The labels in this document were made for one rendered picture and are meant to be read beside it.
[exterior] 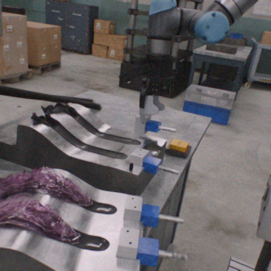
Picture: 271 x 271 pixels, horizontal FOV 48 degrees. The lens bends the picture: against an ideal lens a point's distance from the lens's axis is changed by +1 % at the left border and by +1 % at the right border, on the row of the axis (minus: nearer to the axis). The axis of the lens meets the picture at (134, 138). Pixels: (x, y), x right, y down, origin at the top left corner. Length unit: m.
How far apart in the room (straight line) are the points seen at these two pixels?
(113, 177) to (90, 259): 0.28
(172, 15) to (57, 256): 0.68
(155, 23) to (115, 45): 6.65
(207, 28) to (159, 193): 0.45
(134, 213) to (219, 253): 1.36
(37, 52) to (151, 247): 4.96
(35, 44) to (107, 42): 2.63
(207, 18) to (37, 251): 0.62
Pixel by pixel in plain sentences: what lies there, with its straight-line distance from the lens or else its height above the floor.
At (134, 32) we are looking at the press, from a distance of 4.95.
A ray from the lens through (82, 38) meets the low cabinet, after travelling 7.81.
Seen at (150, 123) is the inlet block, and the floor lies 0.94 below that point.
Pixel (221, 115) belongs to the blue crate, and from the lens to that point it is 4.05.
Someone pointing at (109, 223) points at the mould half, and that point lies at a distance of 0.66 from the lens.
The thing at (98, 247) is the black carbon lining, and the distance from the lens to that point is 0.62.
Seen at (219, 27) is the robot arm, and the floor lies 1.25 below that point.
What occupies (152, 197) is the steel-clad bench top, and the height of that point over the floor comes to 0.80.
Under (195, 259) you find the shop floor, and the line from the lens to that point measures 1.90.
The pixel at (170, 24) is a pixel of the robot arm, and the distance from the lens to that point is 0.93.
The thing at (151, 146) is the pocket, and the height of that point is 0.88.
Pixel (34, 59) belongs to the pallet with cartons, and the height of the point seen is 0.26.
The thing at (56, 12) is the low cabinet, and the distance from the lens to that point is 8.17.
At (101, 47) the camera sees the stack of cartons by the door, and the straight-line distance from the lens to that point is 7.71.
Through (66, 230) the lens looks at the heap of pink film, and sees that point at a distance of 0.60.
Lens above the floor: 1.28
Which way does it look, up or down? 24 degrees down
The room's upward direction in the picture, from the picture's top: 8 degrees clockwise
